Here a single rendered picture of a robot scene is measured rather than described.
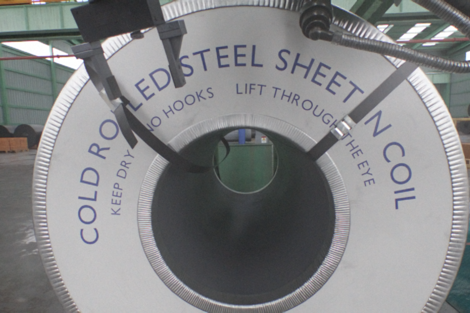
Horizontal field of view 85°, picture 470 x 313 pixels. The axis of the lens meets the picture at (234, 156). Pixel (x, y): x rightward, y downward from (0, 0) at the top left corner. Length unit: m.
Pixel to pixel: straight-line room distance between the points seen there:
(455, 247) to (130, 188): 0.88
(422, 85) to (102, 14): 0.71
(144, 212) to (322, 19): 0.62
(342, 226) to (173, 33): 0.61
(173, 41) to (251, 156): 2.77
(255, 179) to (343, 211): 2.53
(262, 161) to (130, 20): 2.83
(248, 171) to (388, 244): 2.53
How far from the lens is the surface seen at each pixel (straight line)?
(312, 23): 0.52
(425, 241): 0.87
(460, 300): 2.13
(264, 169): 3.21
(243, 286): 0.91
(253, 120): 0.67
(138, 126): 0.68
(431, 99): 0.82
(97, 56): 0.53
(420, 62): 0.53
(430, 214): 0.85
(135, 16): 0.47
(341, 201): 0.74
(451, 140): 0.85
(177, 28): 0.46
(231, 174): 3.22
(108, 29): 0.50
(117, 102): 0.70
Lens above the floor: 1.02
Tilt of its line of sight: 6 degrees down
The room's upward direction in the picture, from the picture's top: 1 degrees counter-clockwise
